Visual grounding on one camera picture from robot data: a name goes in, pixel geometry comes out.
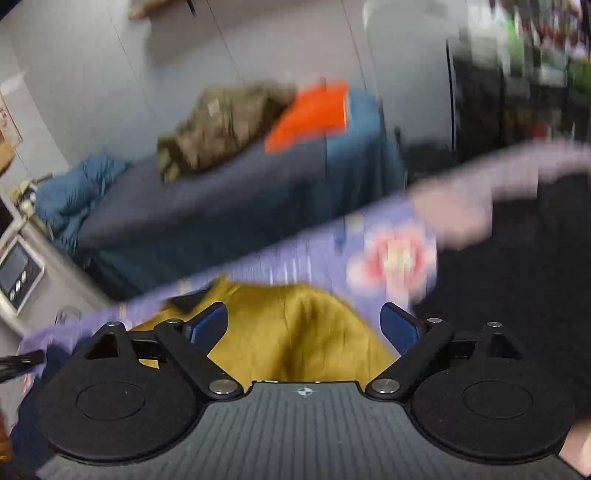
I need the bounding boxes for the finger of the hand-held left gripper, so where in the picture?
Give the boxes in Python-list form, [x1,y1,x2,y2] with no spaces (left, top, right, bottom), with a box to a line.
[0,350,46,381]

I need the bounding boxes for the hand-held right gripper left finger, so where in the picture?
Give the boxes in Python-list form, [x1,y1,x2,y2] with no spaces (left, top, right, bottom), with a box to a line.
[85,302,245,400]

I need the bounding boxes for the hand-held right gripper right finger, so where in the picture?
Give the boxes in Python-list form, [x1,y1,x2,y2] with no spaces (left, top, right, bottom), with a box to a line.
[365,302,525,400]

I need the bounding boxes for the mustard yellow jacket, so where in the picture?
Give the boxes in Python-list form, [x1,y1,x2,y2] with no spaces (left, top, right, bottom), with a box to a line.
[131,274,400,384]

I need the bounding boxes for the navy blue cloth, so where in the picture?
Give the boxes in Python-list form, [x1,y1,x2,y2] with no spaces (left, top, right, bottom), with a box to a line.
[9,337,93,467]

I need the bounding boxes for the purple floral bed sheet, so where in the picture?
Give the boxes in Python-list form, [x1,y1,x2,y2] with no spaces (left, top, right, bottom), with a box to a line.
[18,138,591,416]

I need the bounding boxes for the black cloth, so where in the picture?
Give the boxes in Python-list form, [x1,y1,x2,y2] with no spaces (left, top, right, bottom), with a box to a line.
[429,173,591,416]

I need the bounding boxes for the blue duvet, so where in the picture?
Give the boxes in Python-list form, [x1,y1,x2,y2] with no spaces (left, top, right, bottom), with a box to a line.
[34,154,134,254]

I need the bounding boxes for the camouflage garment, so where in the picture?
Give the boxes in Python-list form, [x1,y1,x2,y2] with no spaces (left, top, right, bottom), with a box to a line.
[156,80,298,183]

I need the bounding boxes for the cardboard box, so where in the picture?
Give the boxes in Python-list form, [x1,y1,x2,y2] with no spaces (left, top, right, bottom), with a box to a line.
[0,95,23,171]

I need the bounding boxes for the orange garment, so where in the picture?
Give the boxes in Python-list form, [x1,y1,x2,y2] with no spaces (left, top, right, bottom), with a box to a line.
[264,80,349,155]

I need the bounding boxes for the black storage rack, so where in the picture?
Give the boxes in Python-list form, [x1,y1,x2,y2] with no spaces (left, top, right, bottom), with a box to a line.
[445,0,591,153]

